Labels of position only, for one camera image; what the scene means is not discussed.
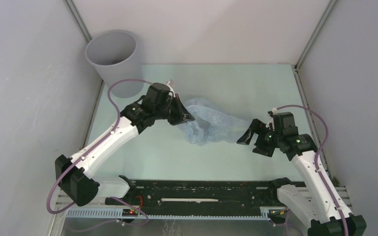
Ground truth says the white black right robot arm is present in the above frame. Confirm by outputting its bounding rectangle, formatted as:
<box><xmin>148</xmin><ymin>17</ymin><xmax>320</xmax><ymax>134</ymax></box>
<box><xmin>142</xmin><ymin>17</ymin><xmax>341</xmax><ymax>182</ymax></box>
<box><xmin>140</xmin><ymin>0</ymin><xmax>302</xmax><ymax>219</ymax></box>
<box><xmin>237</xmin><ymin>112</ymin><xmax>367</xmax><ymax>236</ymax></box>

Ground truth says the aluminium frame rail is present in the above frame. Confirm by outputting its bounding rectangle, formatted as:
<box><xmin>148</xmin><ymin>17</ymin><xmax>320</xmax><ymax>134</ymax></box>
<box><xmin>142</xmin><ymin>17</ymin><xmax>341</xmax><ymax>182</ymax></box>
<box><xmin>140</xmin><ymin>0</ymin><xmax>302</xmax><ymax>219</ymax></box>
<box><xmin>291</xmin><ymin>0</ymin><xmax>340</xmax><ymax>178</ymax></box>
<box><xmin>63</xmin><ymin>0</ymin><xmax>104</xmax><ymax>148</ymax></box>

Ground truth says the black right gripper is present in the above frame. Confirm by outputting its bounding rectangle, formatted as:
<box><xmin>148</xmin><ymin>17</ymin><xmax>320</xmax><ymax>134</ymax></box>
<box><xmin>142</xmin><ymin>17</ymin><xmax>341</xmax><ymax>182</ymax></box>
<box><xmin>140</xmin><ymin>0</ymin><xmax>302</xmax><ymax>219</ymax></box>
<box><xmin>237</xmin><ymin>118</ymin><xmax>283</xmax><ymax>157</ymax></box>

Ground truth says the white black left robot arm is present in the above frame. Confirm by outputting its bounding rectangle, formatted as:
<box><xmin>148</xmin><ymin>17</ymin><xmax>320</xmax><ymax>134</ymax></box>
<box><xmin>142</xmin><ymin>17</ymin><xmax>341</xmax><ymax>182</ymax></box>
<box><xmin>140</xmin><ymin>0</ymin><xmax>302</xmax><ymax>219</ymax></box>
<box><xmin>55</xmin><ymin>83</ymin><xmax>195</xmax><ymax>207</ymax></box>

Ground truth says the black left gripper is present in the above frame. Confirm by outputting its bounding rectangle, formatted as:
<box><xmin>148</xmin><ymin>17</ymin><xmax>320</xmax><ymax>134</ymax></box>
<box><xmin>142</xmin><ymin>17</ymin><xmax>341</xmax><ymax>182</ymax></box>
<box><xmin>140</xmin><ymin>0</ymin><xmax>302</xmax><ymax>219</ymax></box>
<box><xmin>154</xmin><ymin>93</ymin><xmax>194</xmax><ymax>126</ymax></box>

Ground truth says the white slotted cable duct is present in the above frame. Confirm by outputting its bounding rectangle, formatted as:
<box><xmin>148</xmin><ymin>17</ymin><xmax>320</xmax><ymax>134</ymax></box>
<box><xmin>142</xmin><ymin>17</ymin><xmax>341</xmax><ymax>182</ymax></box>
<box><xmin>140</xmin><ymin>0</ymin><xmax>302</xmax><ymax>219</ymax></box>
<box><xmin>66</xmin><ymin>207</ymin><xmax>269</xmax><ymax>220</ymax></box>

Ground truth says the aluminium frame rail right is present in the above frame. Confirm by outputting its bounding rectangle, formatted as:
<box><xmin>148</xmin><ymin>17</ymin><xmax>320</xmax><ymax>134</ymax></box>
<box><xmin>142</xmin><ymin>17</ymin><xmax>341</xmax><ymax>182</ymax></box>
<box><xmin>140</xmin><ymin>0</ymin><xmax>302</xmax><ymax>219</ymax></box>
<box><xmin>291</xmin><ymin>0</ymin><xmax>340</xmax><ymax>178</ymax></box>

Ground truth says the blue translucent trash bag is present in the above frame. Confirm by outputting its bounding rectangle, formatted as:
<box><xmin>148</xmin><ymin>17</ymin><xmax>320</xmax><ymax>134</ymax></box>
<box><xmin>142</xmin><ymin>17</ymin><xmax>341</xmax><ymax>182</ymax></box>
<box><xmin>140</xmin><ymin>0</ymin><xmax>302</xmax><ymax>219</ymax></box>
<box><xmin>178</xmin><ymin>98</ymin><xmax>251</xmax><ymax>146</ymax></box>

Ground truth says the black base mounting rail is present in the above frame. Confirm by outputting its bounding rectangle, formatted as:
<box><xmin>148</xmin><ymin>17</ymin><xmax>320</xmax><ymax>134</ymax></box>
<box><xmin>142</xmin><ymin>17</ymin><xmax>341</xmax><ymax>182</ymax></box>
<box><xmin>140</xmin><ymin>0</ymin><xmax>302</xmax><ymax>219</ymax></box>
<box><xmin>105</xmin><ymin>177</ymin><xmax>304</xmax><ymax>217</ymax></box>

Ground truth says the grey plastic trash bin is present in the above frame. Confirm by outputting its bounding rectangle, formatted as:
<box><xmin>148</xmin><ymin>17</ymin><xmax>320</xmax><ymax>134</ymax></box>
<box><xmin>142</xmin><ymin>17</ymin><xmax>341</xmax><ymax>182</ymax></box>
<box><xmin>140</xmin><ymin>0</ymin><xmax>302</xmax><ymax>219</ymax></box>
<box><xmin>85</xmin><ymin>30</ymin><xmax>143</xmax><ymax>98</ymax></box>

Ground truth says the small electronics board with leds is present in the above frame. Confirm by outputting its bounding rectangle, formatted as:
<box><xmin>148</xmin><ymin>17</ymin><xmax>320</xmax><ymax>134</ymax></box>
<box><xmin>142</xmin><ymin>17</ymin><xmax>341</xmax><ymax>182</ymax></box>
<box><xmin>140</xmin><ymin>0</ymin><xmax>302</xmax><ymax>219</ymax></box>
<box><xmin>122</xmin><ymin>208</ymin><xmax>139</xmax><ymax>217</ymax></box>

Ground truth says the aluminium frame rail left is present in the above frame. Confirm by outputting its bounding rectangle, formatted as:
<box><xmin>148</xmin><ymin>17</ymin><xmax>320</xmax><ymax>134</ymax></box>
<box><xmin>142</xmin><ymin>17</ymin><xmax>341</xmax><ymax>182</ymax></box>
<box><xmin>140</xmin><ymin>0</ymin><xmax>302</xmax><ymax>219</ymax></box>
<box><xmin>63</xmin><ymin>0</ymin><xmax>104</xmax><ymax>148</ymax></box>

